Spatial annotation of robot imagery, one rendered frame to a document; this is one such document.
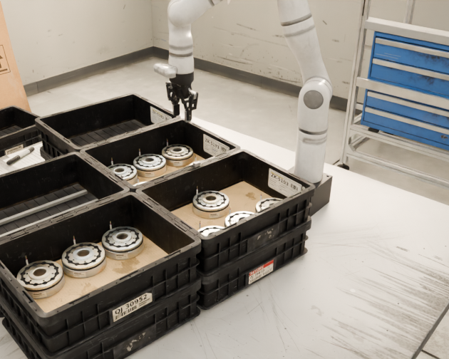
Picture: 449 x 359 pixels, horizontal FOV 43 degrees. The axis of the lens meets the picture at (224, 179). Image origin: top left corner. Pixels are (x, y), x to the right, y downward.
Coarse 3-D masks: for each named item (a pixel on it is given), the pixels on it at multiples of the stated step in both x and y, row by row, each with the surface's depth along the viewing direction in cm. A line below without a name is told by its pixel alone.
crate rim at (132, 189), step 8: (176, 120) 191; (184, 120) 191; (152, 128) 185; (200, 128) 186; (128, 136) 179; (216, 136) 181; (104, 144) 174; (232, 144) 176; (80, 152) 169; (224, 152) 171; (96, 160) 165; (208, 160) 166; (104, 168) 161; (184, 168) 162; (168, 176) 158; (128, 184) 153; (144, 184) 153
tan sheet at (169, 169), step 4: (196, 156) 190; (196, 160) 188; (168, 168) 182; (172, 168) 183; (176, 168) 183; (180, 168) 183; (168, 172) 180; (160, 176) 178; (140, 180) 175; (144, 180) 175; (148, 180) 175
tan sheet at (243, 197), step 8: (240, 184) 174; (248, 184) 174; (224, 192) 170; (232, 192) 170; (240, 192) 170; (248, 192) 170; (256, 192) 170; (232, 200) 166; (240, 200) 166; (248, 200) 166; (256, 200) 167; (184, 208) 162; (232, 208) 163; (240, 208) 163; (248, 208) 163; (184, 216) 159; (192, 216) 159; (224, 216) 159; (192, 224) 155; (208, 224) 155; (216, 224) 155
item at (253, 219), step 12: (228, 156) 169; (252, 156) 170; (192, 168) 162; (276, 168) 163; (168, 180) 156; (300, 180) 157; (300, 192) 152; (312, 192) 154; (156, 204) 145; (276, 204) 146; (288, 204) 148; (252, 216) 141; (264, 216) 143; (192, 228) 136; (228, 228) 136; (240, 228) 138; (204, 240) 132; (216, 240) 134
